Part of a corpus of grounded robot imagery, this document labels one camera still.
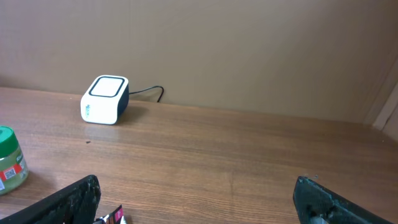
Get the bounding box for black hex wrench set pack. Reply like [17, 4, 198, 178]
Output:
[93, 205, 127, 224]

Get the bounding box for black scanner cable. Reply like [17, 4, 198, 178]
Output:
[128, 85, 165, 103]

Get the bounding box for green lid jar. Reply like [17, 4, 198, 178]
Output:
[0, 126, 29, 195]

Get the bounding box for white barcode scanner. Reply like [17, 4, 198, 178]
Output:
[80, 75, 129, 125]

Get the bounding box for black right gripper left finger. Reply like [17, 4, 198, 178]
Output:
[1, 175, 101, 224]

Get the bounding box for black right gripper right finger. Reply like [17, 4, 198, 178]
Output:
[293, 176, 391, 224]

